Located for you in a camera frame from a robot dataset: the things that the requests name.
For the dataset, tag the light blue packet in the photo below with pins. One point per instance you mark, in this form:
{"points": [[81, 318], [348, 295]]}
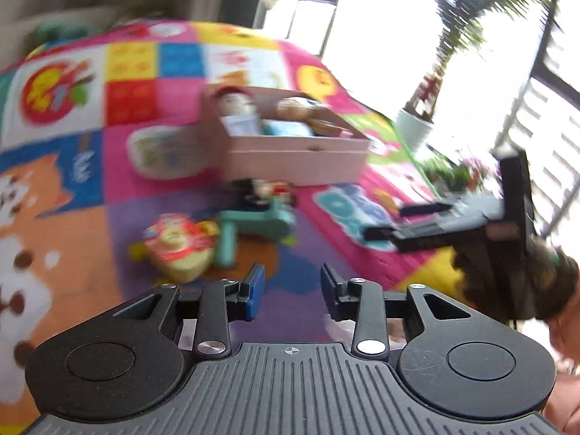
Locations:
{"points": [[285, 129]]}

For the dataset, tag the biscuit stick packet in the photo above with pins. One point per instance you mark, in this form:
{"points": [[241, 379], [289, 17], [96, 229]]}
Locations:
{"points": [[327, 127]]}

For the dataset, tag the white printed bowl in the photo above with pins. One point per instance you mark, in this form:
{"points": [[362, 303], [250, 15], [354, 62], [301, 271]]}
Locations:
{"points": [[163, 154]]}

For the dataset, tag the cream round plastic toy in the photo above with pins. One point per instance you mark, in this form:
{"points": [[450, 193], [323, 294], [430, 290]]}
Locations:
{"points": [[176, 253]]}

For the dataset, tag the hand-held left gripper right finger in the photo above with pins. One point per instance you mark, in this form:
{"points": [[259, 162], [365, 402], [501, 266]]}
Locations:
{"points": [[328, 290]]}

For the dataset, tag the colourful cartoon play mat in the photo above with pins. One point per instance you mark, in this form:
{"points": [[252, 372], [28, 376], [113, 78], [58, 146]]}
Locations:
{"points": [[136, 199]]}

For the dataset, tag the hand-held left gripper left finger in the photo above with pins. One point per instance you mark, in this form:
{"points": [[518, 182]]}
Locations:
{"points": [[256, 290]]}

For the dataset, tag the dark red round object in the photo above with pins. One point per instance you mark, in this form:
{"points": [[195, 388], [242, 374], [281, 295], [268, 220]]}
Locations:
{"points": [[229, 91]]}

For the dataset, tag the small white packaged toy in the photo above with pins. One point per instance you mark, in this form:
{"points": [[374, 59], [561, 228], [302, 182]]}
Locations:
{"points": [[244, 126]]}

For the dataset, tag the small flowering plant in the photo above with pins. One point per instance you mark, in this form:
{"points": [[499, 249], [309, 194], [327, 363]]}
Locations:
{"points": [[453, 172]]}

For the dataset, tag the packaged bread bun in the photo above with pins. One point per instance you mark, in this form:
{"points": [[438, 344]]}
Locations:
{"points": [[297, 108]]}

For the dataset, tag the teal plastic toy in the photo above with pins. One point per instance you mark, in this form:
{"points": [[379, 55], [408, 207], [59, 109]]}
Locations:
{"points": [[272, 220]]}

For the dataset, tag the green crochet doll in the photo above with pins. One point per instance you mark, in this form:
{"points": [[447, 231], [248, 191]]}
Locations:
{"points": [[235, 108]]}

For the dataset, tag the person's leg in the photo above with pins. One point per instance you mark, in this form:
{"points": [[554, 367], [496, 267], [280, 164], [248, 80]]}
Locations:
{"points": [[566, 371]]}

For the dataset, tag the teal cloth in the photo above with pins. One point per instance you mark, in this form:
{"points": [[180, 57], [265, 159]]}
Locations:
{"points": [[61, 31]]}

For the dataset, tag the pink cardboard box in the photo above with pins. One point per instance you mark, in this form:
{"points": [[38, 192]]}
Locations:
{"points": [[294, 163]]}

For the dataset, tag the white plant pot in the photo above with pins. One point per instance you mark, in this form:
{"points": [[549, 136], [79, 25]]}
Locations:
{"points": [[414, 129]]}

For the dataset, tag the potted palm plant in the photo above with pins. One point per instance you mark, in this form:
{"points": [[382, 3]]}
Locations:
{"points": [[457, 31]]}

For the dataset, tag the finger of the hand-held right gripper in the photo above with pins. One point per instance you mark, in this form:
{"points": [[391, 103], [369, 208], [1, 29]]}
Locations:
{"points": [[426, 210], [408, 238]]}

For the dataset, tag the small black figure toy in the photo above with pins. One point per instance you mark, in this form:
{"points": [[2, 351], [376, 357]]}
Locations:
{"points": [[260, 192]]}

